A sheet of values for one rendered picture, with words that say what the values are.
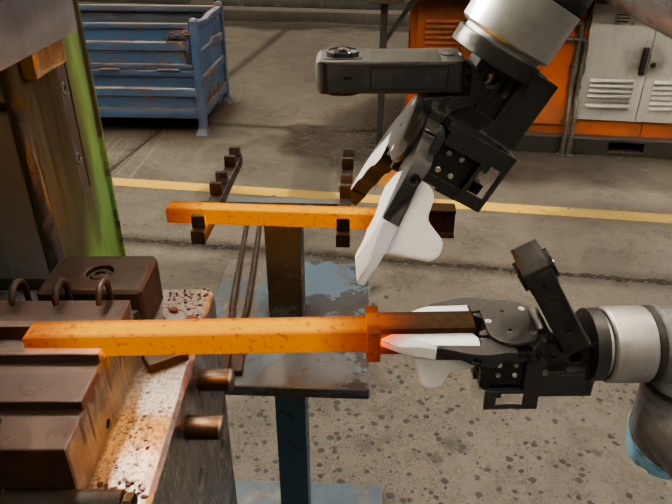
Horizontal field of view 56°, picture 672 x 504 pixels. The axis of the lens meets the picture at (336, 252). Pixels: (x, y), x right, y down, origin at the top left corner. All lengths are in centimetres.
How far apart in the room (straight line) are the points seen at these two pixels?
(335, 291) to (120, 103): 336
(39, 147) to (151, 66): 346
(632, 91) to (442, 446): 277
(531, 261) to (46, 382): 44
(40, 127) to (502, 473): 146
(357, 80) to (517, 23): 12
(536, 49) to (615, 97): 366
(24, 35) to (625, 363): 57
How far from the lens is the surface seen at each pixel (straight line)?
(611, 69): 410
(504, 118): 52
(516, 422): 203
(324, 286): 126
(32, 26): 54
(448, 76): 50
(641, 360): 66
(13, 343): 71
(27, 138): 85
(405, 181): 48
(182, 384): 72
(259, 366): 107
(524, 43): 49
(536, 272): 57
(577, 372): 67
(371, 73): 50
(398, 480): 182
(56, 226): 90
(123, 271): 80
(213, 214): 95
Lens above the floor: 137
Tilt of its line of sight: 29 degrees down
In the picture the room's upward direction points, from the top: straight up
